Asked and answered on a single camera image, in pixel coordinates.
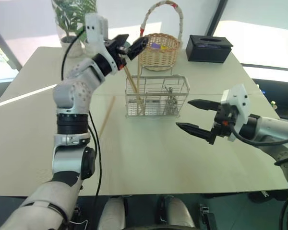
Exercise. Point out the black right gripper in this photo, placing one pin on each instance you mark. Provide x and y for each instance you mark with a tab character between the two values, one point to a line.
224	122

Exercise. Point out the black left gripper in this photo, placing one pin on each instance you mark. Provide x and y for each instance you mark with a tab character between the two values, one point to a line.
115	54

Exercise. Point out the wooden chopstick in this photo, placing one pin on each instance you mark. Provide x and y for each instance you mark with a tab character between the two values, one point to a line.
138	76
108	116
132	82

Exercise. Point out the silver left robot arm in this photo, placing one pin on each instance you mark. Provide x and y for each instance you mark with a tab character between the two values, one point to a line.
69	95

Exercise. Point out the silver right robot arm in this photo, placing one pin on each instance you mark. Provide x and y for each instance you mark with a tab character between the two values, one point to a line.
271	128

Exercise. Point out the purple item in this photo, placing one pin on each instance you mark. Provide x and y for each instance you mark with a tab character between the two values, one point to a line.
155	45

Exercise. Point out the yellow item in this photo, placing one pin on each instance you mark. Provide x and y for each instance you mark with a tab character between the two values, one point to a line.
164	47

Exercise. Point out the green plant in glass vase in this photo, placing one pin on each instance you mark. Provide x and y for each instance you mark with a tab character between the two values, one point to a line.
70	21

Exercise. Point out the black tissue box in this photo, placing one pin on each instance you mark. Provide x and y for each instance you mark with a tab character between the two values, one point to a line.
207	50

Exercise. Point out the silver robot leg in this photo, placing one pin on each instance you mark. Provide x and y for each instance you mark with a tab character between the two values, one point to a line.
177	213
112	213

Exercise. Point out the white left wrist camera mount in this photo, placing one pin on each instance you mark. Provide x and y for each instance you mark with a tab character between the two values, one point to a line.
94	31

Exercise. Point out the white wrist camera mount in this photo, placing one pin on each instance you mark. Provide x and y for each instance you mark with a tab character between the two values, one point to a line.
240	103
94	31

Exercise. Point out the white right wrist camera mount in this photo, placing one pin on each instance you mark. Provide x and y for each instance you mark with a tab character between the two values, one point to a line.
240	103

